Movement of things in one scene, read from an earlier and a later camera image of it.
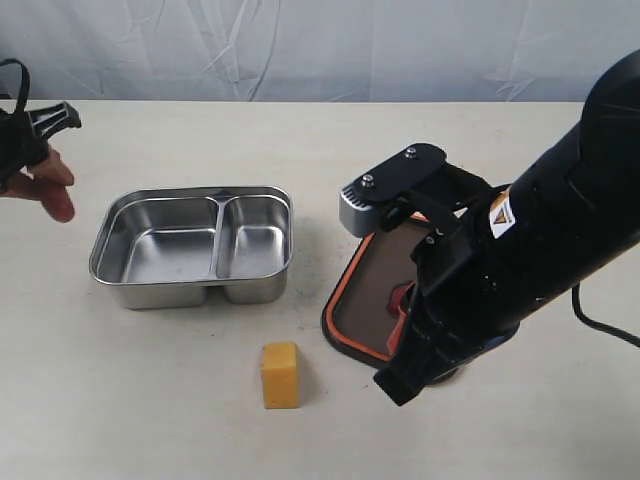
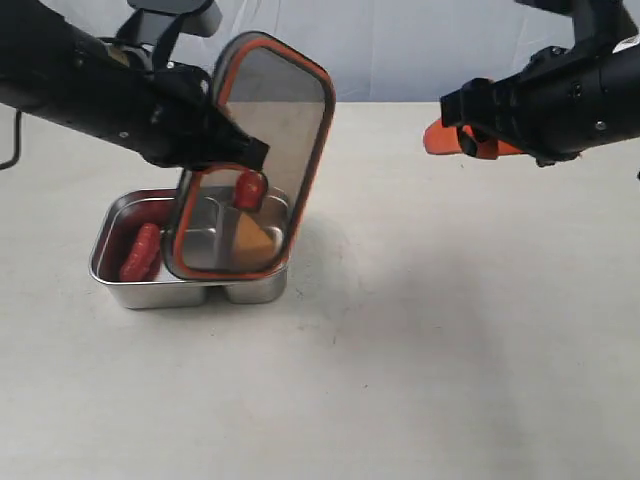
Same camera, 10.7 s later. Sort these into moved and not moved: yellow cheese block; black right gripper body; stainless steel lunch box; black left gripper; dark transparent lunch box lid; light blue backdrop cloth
Moved: black right gripper body; black left gripper; dark transparent lunch box lid; yellow cheese block
Not moved: stainless steel lunch box; light blue backdrop cloth
